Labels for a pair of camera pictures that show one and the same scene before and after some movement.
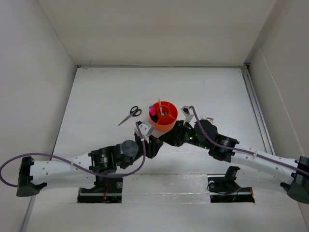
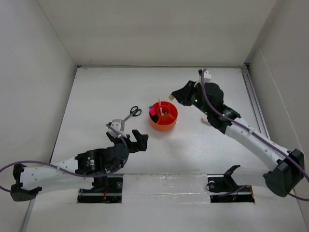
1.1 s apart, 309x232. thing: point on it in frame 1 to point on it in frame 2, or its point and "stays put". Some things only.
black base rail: (108, 190) stays put
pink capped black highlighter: (153, 115) stays put
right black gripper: (174, 137) to (182, 95)
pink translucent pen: (161, 109) stays put
